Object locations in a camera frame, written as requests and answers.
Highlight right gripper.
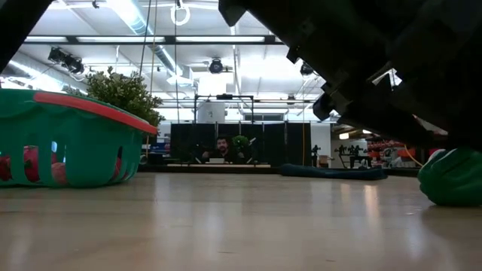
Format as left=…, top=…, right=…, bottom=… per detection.
left=218, top=0, right=400, bottom=125

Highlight folded dark blue cloth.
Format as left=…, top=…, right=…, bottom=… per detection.
left=279, top=163, right=389, bottom=181

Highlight small green background plant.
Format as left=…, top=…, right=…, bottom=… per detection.
left=232, top=135, right=250, bottom=152

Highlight large red toy strawberry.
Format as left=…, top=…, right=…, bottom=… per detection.
left=23, top=145, right=58, bottom=182

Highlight silver ceiling duct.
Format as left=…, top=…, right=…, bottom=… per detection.
left=108, top=0, right=193, bottom=86

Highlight black ceiling spotlight cluster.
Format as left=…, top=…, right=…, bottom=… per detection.
left=47, top=47, right=86, bottom=75

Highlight black partition panels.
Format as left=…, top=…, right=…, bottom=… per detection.
left=169, top=120, right=313, bottom=166

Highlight white hanging ring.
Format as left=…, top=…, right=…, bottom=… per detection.
left=169, top=3, right=191, bottom=26

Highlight green toy bell pepper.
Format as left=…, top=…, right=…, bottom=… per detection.
left=417, top=148, right=482, bottom=207

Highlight black stand with robot arms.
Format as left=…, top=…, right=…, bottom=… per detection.
left=334, top=144, right=373, bottom=169

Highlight teal basket orange rim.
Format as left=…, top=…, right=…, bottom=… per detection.
left=0, top=88, right=158, bottom=188

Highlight white box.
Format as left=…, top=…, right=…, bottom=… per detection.
left=197, top=101, right=226, bottom=124

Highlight artificial green potted plant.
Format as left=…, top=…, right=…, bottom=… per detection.
left=62, top=66, right=166, bottom=127

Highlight person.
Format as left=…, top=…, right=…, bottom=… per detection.
left=201, top=135, right=246, bottom=163

